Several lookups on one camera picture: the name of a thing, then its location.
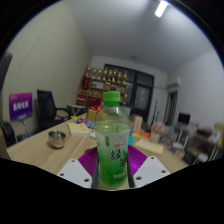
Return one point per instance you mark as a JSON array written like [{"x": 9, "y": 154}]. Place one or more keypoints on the wooden shelf unit with trophies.
[{"x": 96, "y": 90}]

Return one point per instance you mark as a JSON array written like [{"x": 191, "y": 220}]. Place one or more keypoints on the black office chair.
[{"x": 46, "y": 106}]

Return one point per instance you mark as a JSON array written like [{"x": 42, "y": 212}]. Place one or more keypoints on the cluttered white-legged side desk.
[{"x": 203, "y": 136}]

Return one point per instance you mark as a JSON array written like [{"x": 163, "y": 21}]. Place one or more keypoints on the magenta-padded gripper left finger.
[{"x": 75, "y": 171}]

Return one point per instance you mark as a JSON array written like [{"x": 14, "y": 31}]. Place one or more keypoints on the green tea plastic bottle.
[{"x": 112, "y": 146}]

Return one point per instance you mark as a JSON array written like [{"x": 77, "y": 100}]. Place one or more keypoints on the orange flat book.
[{"x": 141, "y": 134}]

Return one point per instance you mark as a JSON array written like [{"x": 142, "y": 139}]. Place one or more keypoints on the yellow gift box red ribbon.
[{"x": 91, "y": 115}]

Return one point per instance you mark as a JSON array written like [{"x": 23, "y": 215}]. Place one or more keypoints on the dark glass door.
[{"x": 141, "y": 90}]

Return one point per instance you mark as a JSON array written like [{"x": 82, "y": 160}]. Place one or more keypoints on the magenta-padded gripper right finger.
[{"x": 150, "y": 171}]

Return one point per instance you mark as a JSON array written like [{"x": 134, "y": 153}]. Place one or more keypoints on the upright orange box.
[{"x": 137, "y": 122}]

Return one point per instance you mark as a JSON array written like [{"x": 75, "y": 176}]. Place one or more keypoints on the small round side table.
[{"x": 76, "y": 107}]

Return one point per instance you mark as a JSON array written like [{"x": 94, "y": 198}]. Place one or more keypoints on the small stainless steel cup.
[{"x": 57, "y": 139}]

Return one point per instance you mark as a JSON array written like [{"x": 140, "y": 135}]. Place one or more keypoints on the pink flowers in white pot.
[{"x": 156, "y": 133}]

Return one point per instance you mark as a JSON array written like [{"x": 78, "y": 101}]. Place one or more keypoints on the purple sign on stand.
[{"x": 20, "y": 106}]

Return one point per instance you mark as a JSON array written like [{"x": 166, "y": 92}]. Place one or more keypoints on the pale yellow book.
[
  {"x": 79, "y": 129},
  {"x": 149, "y": 146}
]

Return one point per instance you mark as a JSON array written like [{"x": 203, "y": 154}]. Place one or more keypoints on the long ceiling light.
[{"x": 161, "y": 8}]

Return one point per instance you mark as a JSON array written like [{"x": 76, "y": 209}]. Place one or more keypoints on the black computer monitor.
[{"x": 184, "y": 118}]

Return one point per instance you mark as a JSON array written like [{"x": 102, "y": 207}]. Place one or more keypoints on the white wall air conditioner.
[{"x": 174, "y": 84}]

